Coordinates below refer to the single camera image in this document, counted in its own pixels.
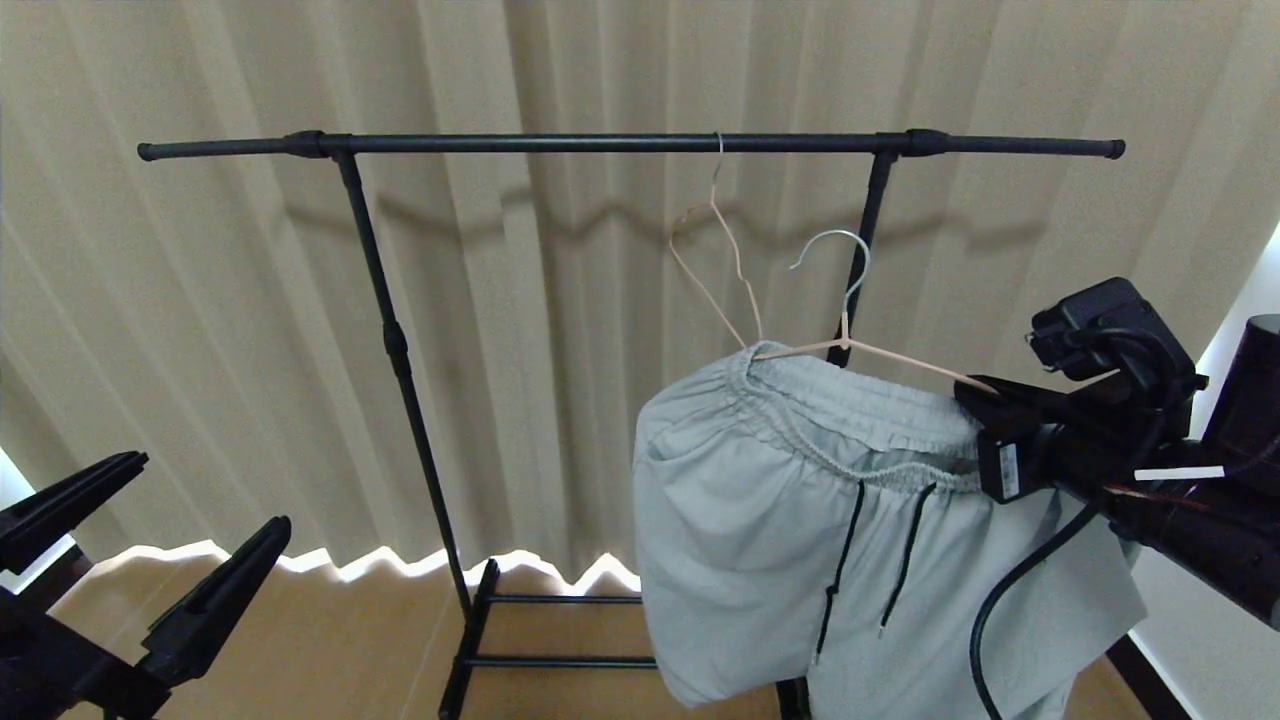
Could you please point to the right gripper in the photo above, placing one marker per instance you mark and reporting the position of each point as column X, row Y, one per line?
column 1070, row 455

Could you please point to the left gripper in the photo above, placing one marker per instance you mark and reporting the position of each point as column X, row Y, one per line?
column 50, row 670

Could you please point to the pink clothes hanger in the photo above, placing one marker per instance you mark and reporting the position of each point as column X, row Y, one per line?
column 705, row 294
column 846, row 335

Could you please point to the pale grey shorts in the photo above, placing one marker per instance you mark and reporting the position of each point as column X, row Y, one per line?
column 750, row 550

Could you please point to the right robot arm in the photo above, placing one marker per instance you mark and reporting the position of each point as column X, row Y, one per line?
column 1230, row 520

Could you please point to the black clothes rack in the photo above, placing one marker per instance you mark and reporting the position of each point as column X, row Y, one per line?
column 600, row 143

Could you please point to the beige curtain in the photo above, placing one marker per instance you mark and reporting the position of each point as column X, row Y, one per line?
column 250, row 350

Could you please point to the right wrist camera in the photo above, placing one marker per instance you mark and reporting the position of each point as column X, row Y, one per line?
column 1110, row 325

